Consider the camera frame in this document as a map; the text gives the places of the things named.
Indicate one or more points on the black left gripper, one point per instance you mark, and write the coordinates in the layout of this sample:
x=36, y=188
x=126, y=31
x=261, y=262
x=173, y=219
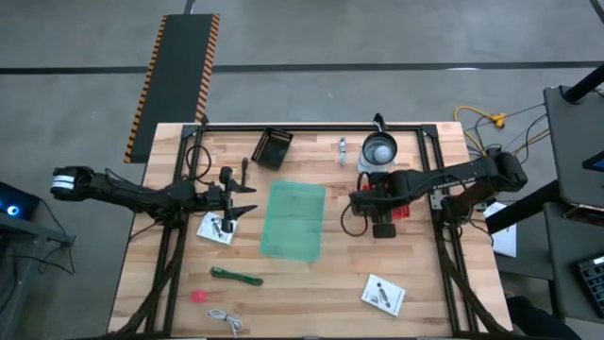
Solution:
x=212, y=198

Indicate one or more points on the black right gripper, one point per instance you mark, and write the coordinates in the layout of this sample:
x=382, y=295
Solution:
x=373, y=198

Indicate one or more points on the black pen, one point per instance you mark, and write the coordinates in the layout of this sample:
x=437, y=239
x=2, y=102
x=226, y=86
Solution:
x=244, y=172

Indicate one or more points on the white instruction booklet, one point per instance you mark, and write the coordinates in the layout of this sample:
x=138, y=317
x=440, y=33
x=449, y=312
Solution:
x=382, y=295
x=210, y=232

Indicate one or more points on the translucent teal plastic bin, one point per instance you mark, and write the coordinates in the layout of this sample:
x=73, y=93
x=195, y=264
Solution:
x=292, y=222

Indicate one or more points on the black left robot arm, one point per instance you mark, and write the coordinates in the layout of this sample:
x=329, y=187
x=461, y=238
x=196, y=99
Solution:
x=141, y=196

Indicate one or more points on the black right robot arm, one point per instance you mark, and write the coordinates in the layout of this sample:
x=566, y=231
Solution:
x=448, y=179

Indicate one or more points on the red mesh plastic basket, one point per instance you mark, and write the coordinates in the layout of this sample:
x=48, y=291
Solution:
x=402, y=212

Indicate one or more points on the black mesh plastic basket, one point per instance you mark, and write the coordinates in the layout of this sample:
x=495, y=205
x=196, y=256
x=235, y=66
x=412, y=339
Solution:
x=271, y=148

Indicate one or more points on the pink cube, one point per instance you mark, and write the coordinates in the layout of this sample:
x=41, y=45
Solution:
x=198, y=296

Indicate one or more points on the white paper sheet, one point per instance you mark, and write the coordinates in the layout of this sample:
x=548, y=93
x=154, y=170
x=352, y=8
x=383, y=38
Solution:
x=505, y=238

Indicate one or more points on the black hazard-striped floor mat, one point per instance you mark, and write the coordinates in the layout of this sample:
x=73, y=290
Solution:
x=179, y=71

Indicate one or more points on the black diagonal beam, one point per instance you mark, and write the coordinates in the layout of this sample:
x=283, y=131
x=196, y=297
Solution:
x=524, y=208

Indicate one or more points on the person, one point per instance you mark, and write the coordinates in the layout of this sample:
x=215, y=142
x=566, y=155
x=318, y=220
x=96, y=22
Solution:
x=538, y=321

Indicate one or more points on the gray metal side desk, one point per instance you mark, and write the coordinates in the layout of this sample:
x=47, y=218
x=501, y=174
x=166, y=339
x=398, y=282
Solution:
x=23, y=236

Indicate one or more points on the blue screen device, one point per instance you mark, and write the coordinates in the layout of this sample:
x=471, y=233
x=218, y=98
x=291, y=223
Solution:
x=597, y=163

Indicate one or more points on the black computer with blue light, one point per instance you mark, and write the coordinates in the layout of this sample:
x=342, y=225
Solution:
x=14, y=208

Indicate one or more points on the black keypad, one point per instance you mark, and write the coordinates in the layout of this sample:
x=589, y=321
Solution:
x=594, y=283

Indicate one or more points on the black pole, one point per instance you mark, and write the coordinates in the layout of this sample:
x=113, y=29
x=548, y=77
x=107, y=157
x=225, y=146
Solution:
x=585, y=85

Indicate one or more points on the black metal table frame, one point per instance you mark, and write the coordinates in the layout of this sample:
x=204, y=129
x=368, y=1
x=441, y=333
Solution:
x=307, y=127

